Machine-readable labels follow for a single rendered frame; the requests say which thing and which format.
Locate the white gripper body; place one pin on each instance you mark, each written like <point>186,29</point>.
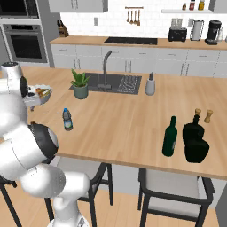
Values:
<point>35,100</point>

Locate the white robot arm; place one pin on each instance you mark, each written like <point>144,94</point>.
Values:
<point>26,147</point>

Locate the grey bowl with food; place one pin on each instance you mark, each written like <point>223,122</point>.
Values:
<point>44,90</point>

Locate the clear plastic water bottle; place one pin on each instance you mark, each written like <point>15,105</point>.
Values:
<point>67,119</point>

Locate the green plant in grey pot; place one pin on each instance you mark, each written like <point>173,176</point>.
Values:
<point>80,85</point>

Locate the dark knife block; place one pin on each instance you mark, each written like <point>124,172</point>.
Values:
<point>62,30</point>

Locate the dark grey tap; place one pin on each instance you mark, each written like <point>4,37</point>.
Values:
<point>105,71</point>

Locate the dark grey sink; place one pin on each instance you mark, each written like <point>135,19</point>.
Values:
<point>124,84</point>

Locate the black microwave oven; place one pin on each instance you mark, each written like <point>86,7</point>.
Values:
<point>19,8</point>

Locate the white upper cupboards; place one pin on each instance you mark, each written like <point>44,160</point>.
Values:
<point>78,5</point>

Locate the white base cupboards run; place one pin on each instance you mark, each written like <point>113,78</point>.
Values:
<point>139,60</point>

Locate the black hob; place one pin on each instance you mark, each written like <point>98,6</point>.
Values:
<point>130,40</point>

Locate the grey soap dispenser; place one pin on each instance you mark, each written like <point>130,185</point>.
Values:
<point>150,85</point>

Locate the green glass bottle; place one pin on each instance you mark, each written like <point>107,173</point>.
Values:
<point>169,139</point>

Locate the black toaster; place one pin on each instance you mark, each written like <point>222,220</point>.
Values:
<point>177,34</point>

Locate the black glass bottle with cork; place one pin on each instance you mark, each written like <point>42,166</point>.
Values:
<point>192,131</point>

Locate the squat black glass bottle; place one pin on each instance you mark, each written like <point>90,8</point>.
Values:
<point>196,152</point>

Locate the small tan shaker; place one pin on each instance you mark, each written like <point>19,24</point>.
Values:
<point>208,116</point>

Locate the small brown jar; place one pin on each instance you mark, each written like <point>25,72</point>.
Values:
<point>184,6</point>

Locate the paper towel holder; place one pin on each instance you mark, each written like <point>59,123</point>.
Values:
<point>197,29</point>

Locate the red jar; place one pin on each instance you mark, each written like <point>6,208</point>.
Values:
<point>192,5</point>

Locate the black coffee machine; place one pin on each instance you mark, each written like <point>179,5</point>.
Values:
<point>213,32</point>

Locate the yellow jar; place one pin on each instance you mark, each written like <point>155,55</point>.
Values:
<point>201,4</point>

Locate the grey upper cupboard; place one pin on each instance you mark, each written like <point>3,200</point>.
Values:
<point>220,6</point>

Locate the steel wall oven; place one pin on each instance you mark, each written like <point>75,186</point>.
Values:
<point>25,43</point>

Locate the white wall socket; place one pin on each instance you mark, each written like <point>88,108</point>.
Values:
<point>96,21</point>

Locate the rail with hanging utensils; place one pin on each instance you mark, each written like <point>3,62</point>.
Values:
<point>134,16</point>

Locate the double wall socket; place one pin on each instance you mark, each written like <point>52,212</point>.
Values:
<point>176,22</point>

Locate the white wall shelf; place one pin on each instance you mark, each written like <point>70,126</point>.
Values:
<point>187,11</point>

